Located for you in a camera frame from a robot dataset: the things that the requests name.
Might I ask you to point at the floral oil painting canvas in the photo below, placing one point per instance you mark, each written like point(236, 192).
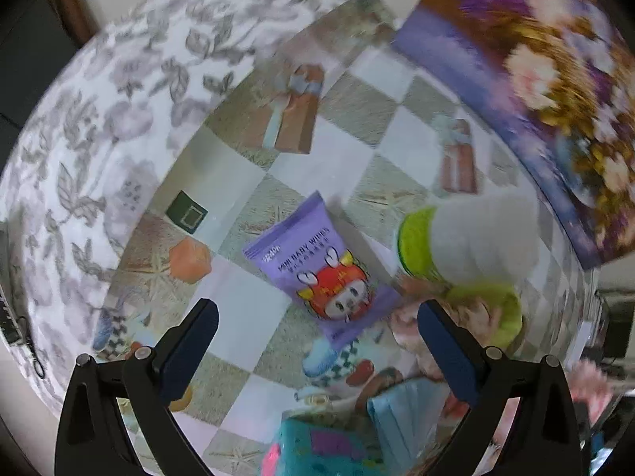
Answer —
point(555, 80)

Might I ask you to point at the grey floral bedsheet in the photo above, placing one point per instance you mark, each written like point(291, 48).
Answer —
point(97, 146)

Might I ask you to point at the lime green cloth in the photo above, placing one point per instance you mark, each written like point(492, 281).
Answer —
point(491, 312)

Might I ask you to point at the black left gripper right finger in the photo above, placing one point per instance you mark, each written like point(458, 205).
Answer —
point(481, 377)

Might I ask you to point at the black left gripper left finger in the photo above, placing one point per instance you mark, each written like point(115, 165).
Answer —
point(92, 438)

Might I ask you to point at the blue face mask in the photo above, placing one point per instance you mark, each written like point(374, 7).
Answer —
point(405, 418)

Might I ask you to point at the purple baby wipes pack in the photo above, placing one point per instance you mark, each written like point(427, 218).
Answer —
point(307, 258)

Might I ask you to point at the teal sponge block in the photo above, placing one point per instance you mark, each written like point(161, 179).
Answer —
point(303, 448)

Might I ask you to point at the smartphone with keyring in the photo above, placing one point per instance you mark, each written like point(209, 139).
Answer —
point(14, 327)

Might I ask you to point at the pink white checkered cloth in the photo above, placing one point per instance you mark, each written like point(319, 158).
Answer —
point(590, 386)

